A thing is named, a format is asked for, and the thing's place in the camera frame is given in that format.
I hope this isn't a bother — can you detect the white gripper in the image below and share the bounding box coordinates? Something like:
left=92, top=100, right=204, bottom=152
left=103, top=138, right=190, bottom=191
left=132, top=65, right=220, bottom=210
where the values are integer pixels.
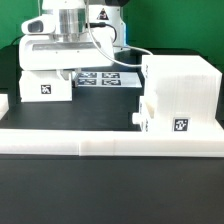
left=19, top=34, right=113, bottom=71

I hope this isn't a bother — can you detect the white drawer tray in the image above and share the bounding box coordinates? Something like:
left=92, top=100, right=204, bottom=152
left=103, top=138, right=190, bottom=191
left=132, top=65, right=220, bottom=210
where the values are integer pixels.
left=132, top=96, right=154, bottom=132
left=19, top=70, right=72, bottom=102

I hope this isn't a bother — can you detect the white front drawer tray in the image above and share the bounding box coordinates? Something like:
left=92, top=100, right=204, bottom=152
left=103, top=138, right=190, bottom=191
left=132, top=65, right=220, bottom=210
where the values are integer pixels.
left=132, top=96, right=154, bottom=132

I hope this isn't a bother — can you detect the white drawer cabinet box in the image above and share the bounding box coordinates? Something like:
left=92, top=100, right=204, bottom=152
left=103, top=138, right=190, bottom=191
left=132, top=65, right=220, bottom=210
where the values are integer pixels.
left=141, top=55, right=222, bottom=132

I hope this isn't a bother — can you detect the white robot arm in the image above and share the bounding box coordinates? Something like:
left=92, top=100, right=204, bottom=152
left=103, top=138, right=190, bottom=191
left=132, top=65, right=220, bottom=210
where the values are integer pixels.
left=19, top=0, right=125, bottom=77

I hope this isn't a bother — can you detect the white marker sheet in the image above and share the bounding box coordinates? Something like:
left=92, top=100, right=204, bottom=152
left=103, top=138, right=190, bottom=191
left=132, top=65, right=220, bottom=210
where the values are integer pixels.
left=73, top=71, right=142, bottom=88

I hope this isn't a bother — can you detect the white cable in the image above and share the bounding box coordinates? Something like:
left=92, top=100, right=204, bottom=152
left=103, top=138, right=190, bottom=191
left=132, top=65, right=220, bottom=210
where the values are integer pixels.
left=84, top=0, right=154, bottom=68

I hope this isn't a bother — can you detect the white L-shaped border frame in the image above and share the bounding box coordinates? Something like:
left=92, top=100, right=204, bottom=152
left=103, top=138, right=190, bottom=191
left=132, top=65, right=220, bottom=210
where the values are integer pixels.
left=0, top=93, right=224, bottom=157

